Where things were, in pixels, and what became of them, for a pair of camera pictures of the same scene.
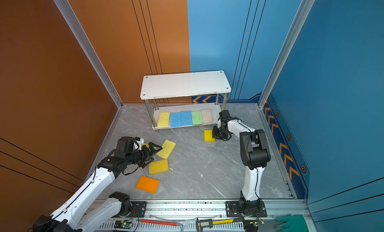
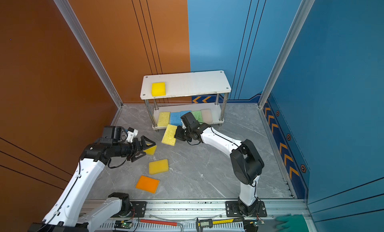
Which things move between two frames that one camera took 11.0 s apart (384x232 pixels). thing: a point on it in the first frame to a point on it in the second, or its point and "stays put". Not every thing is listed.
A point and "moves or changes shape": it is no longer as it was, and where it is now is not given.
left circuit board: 123,224 stays put
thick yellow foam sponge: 208,136 moves or changes shape
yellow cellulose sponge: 163,119 stays put
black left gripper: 152,149 to 138,150
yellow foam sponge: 158,166 stays put
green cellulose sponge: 197,117 stays put
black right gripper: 215,135 to 178,135
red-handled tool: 171,223 stays put
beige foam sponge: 207,116 stays put
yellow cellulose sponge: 168,147 to 169,137
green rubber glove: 295,223 stays put
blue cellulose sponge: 175,119 stays put
